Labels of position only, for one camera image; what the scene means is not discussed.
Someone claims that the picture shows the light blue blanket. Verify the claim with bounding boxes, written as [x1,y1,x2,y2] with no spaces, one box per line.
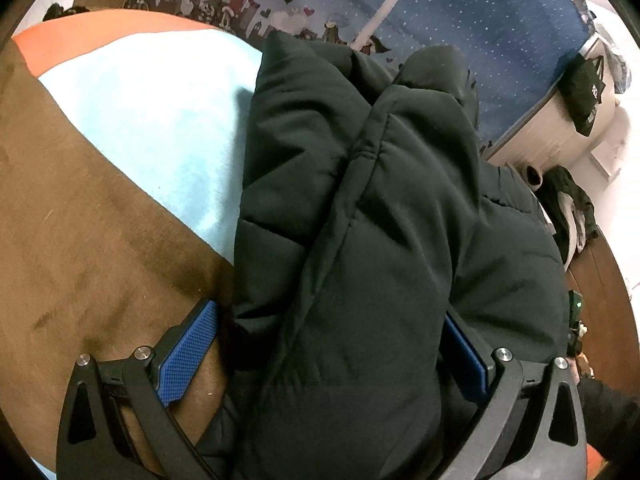
[37,30,267,267]

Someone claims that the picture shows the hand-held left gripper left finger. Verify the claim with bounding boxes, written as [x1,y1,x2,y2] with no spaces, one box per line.
[56,299,221,480]

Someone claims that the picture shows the blue printed blanket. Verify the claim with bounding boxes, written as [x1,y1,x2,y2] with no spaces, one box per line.
[122,0,597,150]

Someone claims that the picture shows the pile of dark clothes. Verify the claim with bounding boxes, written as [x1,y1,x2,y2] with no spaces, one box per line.
[537,165,597,267]

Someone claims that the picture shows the black bag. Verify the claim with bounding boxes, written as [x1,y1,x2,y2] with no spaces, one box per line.
[556,52,609,137]

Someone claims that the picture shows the brown blanket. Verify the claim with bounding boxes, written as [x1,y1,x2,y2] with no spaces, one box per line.
[0,52,237,480]

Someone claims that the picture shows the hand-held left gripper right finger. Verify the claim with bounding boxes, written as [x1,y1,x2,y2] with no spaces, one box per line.
[442,310,587,480]

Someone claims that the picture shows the black puffer jacket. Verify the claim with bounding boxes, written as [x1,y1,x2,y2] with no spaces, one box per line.
[197,30,572,480]

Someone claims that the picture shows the orange blanket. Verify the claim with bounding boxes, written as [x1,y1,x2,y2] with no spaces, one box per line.
[12,10,228,80]

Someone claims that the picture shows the person's right forearm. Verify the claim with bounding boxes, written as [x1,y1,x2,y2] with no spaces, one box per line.
[575,377,640,467]

